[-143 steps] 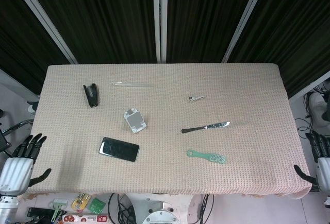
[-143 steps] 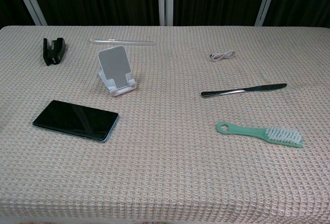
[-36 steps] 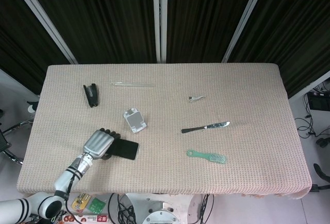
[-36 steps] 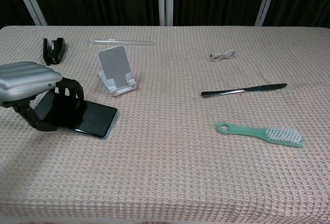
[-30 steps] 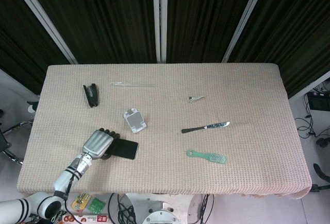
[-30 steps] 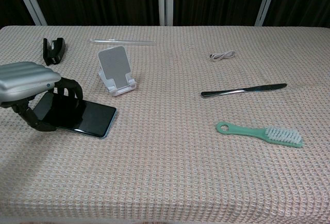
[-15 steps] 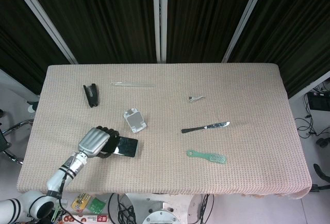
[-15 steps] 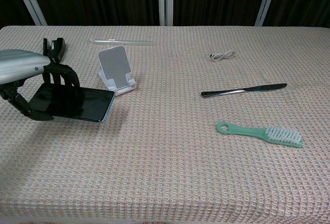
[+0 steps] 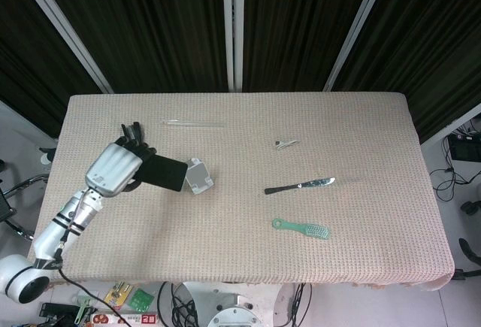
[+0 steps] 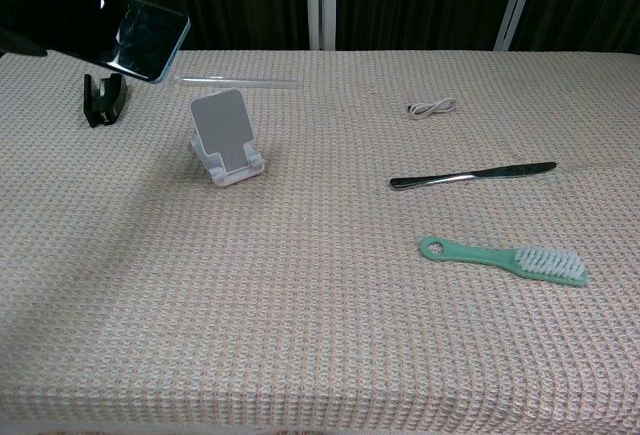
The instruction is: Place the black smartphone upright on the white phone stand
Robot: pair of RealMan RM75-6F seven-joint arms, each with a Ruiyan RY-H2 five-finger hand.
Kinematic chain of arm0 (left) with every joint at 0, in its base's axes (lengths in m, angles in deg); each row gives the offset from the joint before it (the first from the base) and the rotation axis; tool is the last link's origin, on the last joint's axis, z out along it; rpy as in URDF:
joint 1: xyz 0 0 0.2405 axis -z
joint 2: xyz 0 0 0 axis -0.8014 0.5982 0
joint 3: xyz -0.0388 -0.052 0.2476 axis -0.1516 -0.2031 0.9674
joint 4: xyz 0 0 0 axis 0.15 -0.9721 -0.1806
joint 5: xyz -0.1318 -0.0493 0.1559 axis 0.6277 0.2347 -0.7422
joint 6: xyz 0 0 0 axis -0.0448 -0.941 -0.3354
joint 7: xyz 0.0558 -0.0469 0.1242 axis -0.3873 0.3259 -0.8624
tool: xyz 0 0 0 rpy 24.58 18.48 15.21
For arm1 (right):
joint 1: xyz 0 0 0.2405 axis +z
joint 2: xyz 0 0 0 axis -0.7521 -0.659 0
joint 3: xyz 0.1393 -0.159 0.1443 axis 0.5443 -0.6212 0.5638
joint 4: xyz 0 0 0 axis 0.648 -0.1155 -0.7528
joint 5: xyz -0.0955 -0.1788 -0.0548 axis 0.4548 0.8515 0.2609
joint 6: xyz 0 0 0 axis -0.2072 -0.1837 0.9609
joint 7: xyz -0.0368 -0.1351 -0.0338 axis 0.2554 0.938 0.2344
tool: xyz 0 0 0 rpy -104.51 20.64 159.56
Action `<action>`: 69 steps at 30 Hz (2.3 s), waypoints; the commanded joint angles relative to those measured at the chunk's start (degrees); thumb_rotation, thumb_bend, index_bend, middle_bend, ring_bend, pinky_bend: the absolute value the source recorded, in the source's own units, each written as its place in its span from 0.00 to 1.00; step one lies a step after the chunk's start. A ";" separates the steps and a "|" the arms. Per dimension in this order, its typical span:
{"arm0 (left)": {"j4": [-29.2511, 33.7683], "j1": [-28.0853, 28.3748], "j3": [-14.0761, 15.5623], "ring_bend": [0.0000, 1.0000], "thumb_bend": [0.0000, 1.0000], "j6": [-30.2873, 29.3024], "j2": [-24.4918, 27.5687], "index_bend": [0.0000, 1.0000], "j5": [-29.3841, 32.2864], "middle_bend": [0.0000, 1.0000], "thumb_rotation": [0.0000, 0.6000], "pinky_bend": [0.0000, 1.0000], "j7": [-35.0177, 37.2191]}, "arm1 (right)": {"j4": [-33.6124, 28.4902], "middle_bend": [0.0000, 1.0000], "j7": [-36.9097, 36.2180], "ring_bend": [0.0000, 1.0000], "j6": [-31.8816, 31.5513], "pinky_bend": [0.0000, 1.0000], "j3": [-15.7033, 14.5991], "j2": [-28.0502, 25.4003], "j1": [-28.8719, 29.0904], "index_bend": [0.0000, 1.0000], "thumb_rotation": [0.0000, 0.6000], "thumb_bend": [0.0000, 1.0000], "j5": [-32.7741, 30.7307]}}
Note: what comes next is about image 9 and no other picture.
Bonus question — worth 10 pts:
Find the black fabric screen panel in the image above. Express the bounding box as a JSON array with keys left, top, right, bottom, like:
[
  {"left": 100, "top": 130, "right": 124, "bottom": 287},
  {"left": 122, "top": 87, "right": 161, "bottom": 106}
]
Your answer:
[
  {"left": 232, "top": 0, "right": 392, "bottom": 93},
  {"left": 11, "top": 0, "right": 236, "bottom": 94},
  {"left": 0, "top": 0, "right": 113, "bottom": 147},
  {"left": 322, "top": 0, "right": 481, "bottom": 146}
]

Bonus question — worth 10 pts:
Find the green scrubbing brush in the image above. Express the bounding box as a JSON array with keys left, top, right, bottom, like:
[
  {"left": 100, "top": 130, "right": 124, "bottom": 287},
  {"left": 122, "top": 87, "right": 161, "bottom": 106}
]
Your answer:
[{"left": 271, "top": 218, "right": 332, "bottom": 241}]

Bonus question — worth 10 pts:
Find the black box device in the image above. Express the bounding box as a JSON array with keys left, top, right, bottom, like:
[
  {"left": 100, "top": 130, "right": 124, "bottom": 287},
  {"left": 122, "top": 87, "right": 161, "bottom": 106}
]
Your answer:
[{"left": 449, "top": 133, "right": 481, "bottom": 162}]

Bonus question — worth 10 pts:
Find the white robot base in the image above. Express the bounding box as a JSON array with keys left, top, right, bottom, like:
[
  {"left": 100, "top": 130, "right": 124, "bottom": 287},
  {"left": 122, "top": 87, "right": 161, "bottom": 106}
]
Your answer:
[{"left": 180, "top": 281, "right": 286, "bottom": 327}]

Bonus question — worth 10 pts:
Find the black smartphone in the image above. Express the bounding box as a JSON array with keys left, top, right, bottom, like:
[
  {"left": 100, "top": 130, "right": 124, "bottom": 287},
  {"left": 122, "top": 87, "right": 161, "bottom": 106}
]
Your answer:
[{"left": 135, "top": 154, "right": 188, "bottom": 192}]

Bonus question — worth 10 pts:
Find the black coiled cable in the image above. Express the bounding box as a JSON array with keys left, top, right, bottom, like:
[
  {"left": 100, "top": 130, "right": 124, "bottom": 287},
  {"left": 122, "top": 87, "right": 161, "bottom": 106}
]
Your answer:
[{"left": 156, "top": 281, "right": 198, "bottom": 327}]

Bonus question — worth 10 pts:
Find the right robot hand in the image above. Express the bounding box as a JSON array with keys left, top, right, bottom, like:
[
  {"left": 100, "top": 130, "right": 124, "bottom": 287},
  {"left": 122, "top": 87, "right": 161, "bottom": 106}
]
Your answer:
[{"left": 458, "top": 238, "right": 481, "bottom": 268}]

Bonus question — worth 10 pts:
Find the clear plastic phone stand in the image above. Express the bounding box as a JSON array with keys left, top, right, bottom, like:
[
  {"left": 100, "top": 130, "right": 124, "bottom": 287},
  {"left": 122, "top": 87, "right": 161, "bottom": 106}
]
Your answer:
[{"left": 183, "top": 157, "right": 214, "bottom": 195}]

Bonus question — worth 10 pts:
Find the black handled metal knife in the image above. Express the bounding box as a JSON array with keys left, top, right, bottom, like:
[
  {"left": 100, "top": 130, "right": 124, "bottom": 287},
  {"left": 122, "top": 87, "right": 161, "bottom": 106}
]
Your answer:
[{"left": 264, "top": 176, "right": 337, "bottom": 196}]

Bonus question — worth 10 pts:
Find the black hanging cable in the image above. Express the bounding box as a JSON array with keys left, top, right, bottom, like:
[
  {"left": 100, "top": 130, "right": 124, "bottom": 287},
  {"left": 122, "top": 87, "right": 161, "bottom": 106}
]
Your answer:
[{"left": 287, "top": 283, "right": 313, "bottom": 324}]

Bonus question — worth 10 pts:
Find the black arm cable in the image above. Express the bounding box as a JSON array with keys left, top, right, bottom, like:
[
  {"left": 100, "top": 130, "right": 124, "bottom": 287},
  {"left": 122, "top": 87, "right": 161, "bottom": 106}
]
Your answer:
[{"left": 55, "top": 229, "right": 127, "bottom": 327}]

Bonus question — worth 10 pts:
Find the small silver metal clip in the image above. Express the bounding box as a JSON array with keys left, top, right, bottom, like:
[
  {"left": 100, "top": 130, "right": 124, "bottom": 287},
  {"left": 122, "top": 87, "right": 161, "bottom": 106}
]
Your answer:
[{"left": 275, "top": 138, "right": 301, "bottom": 152}]

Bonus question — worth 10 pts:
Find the beige woven tablecloth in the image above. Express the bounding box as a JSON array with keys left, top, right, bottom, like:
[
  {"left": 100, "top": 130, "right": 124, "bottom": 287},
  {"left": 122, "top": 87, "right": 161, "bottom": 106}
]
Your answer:
[{"left": 35, "top": 92, "right": 455, "bottom": 292}]

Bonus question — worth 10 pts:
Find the green and white scraper tool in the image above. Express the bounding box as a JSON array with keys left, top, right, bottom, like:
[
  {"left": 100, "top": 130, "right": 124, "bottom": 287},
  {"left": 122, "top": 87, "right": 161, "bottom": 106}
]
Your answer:
[{"left": 73, "top": 289, "right": 101, "bottom": 325}]

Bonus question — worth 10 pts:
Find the clear glass tube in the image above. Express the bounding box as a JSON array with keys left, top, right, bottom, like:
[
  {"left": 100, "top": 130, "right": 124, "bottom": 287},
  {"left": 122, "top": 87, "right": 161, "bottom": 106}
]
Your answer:
[{"left": 161, "top": 118, "right": 228, "bottom": 129}]

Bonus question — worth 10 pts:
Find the black flat device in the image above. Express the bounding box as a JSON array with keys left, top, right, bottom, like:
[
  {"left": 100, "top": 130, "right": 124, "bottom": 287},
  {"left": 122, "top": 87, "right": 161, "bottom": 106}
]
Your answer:
[{"left": 39, "top": 302, "right": 76, "bottom": 327}]

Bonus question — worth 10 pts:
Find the chrome frame chair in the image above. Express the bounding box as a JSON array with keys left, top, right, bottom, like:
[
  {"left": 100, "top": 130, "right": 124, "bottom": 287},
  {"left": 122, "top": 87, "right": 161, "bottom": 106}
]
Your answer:
[{"left": 0, "top": 159, "right": 50, "bottom": 240}]

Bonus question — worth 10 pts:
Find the black floor cable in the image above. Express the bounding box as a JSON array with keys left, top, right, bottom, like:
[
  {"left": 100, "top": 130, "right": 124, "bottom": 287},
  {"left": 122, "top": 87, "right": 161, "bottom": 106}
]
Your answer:
[{"left": 430, "top": 167, "right": 473, "bottom": 202}]

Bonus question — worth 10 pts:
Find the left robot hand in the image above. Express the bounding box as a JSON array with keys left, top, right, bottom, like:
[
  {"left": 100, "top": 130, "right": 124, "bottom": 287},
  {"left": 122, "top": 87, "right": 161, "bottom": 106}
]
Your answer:
[{"left": 84, "top": 137, "right": 157, "bottom": 198}]

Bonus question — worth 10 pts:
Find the yellow padlock package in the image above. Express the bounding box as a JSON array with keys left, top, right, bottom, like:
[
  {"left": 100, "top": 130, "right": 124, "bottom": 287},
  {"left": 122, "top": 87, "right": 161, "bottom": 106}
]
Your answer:
[{"left": 104, "top": 281, "right": 133, "bottom": 311}]

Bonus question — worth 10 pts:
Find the black stapler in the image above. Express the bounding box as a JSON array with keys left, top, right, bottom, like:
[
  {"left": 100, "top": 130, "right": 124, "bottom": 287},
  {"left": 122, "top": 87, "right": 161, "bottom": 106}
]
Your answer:
[{"left": 120, "top": 121, "right": 146, "bottom": 147}]

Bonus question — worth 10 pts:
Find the red and white box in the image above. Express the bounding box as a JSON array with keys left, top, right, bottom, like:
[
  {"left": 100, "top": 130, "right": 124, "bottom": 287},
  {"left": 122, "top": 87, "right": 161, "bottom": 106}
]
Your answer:
[{"left": 91, "top": 311, "right": 159, "bottom": 327}]

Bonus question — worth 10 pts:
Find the green packet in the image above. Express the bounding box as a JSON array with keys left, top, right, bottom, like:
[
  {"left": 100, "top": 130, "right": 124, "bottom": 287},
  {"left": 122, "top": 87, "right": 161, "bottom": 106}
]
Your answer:
[{"left": 127, "top": 287, "right": 156, "bottom": 312}]

